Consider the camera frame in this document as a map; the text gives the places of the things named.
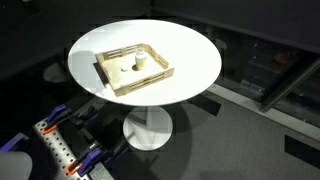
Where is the dark diagonal window frame bar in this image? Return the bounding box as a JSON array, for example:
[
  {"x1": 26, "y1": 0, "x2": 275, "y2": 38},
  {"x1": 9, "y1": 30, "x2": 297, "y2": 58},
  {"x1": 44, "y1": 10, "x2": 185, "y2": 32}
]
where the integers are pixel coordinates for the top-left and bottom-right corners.
[{"x1": 259, "y1": 57, "x2": 320, "y2": 113}]

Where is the grey round floor disc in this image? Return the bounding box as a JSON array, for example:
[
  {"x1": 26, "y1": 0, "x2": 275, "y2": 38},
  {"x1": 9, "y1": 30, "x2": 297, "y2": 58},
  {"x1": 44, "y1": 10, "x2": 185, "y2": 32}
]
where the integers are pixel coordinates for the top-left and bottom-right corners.
[{"x1": 42, "y1": 61, "x2": 70, "y2": 84}]

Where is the wooden slatted tray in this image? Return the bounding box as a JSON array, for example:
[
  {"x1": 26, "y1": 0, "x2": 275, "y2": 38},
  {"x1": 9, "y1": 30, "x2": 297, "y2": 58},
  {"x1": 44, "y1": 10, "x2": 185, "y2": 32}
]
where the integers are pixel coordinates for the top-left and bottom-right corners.
[{"x1": 95, "y1": 43, "x2": 176, "y2": 98}]

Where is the purple orange spring clamp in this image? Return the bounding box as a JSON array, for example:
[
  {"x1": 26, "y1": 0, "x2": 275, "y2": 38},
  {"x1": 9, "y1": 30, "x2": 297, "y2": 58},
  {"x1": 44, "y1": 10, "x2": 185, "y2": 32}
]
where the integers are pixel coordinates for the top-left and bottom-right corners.
[
  {"x1": 65, "y1": 146, "x2": 103, "y2": 177},
  {"x1": 42, "y1": 103, "x2": 70, "y2": 135}
]

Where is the white plastic bottle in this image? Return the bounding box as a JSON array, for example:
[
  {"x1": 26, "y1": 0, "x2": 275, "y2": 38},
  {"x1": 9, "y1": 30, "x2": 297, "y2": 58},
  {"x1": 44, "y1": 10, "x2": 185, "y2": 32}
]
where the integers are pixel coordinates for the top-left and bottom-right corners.
[{"x1": 134, "y1": 48, "x2": 147, "y2": 71}]

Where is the purple clamp handle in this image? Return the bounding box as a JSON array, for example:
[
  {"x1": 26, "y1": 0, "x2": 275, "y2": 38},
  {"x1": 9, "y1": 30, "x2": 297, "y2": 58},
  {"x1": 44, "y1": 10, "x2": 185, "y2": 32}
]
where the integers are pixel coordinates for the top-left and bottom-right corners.
[{"x1": 0, "y1": 132, "x2": 30, "y2": 153}]

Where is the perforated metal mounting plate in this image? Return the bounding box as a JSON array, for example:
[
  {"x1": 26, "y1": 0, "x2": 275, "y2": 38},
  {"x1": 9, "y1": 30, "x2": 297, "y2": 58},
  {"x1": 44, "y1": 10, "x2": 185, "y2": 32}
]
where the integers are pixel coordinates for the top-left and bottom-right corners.
[{"x1": 33, "y1": 119, "x2": 92, "y2": 180}]

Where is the white round table base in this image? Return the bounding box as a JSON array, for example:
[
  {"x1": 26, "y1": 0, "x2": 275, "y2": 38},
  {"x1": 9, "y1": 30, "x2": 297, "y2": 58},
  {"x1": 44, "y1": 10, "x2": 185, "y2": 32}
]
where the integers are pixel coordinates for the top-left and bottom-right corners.
[{"x1": 122, "y1": 105, "x2": 174, "y2": 152}]

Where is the black clamp handle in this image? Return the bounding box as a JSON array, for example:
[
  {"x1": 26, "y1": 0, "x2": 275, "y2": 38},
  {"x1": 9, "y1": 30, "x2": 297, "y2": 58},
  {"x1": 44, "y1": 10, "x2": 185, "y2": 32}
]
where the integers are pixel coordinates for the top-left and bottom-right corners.
[{"x1": 73, "y1": 104, "x2": 100, "y2": 123}]

